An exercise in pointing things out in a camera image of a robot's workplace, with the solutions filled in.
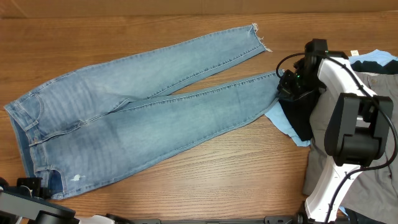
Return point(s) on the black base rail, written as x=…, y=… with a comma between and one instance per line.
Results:
x=202, y=221

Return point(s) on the black garment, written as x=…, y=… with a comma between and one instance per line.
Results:
x=356, y=108

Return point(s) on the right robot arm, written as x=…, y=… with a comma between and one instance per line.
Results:
x=357, y=131

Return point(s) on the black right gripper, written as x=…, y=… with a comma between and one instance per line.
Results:
x=284, y=89

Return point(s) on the light blue t-shirt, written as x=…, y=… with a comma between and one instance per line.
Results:
x=373, y=193

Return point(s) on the light blue denim jeans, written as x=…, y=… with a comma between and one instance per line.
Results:
x=106, y=122

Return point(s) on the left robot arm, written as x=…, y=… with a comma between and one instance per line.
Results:
x=18, y=203

